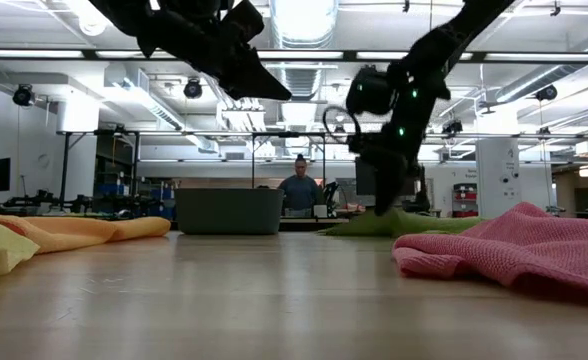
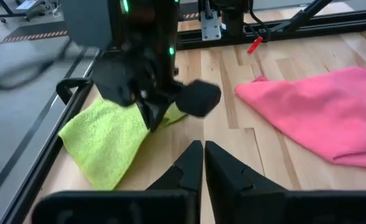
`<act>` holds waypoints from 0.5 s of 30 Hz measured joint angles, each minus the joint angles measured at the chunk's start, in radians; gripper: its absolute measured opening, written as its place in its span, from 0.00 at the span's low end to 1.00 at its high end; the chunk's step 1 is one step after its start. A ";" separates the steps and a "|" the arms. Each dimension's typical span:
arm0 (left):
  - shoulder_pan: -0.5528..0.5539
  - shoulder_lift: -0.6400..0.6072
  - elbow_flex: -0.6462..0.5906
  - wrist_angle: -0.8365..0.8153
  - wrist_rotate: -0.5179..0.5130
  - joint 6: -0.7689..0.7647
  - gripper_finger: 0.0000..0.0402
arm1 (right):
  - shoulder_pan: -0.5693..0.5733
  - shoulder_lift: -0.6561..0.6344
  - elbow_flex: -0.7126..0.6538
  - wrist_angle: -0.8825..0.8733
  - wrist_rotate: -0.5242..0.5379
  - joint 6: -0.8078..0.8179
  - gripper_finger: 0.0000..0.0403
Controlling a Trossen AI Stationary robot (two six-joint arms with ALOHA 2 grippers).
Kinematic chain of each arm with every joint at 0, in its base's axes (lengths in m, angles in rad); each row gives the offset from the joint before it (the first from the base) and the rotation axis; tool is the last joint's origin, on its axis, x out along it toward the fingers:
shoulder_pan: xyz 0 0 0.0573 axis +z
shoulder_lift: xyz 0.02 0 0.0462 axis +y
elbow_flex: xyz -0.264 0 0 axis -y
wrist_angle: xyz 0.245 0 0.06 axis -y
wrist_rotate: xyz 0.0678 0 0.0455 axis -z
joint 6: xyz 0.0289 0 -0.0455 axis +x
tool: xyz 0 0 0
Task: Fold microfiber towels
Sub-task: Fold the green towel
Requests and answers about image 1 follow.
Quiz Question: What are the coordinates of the silver ceiling duct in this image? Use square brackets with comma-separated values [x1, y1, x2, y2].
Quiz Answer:
[268, 0, 340, 50]

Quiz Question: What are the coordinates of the rack with red bins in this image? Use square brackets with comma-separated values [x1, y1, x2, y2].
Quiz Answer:
[451, 182, 479, 219]

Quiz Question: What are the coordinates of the lime green microfiber towel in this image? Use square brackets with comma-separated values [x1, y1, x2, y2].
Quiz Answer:
[323, 207, 485, 239]

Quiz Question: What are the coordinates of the person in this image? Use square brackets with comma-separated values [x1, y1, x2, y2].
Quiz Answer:
[277, 153, 325, 217]

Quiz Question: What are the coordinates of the orange microfiber towel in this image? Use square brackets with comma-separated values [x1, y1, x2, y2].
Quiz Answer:
[0, 209, 173, 255]

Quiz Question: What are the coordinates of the white pillar with signs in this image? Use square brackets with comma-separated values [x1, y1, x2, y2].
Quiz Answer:
[475, 137, 523, 220]

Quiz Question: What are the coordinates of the overhead bar with light strips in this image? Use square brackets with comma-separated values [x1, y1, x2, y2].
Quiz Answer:
[0, 47, 588, 65]

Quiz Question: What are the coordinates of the black background rig frame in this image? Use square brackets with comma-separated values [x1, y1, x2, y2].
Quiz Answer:
[56, 128, 328, 211]

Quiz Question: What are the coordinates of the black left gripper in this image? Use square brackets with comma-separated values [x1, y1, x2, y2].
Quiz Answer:
[171, 9, 293, 102]

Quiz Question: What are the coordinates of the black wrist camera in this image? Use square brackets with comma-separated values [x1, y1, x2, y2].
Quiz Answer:
[347, 132, 375, 156]
[222, 0, 266, 45]

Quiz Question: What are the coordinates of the teal plastic bin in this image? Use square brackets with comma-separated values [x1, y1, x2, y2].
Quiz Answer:
[174, 187, 285, 236]

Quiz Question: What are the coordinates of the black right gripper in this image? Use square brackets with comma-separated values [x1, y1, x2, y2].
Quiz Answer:
[371, 112, 423, 217]

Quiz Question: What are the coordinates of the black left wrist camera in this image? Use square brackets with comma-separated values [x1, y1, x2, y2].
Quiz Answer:
[222, 0, 266, 45]

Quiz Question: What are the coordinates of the dark background table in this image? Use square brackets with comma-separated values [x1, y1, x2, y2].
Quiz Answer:
[279, 217, 350, 233]

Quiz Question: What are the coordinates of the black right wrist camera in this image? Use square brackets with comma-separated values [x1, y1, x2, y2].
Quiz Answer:
[347, 132, 375, 156]

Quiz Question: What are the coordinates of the black desk monitor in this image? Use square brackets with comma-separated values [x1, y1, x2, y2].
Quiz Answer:
[354, 157, 420, 197]

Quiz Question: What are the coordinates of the blue storage bin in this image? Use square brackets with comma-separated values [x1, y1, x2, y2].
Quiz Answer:
[96, 182, 131, 197]
[148, 183, 176, 220]

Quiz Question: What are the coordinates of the pink microfiber towel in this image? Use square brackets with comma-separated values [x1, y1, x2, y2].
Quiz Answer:
[392, 201, 588, 304]

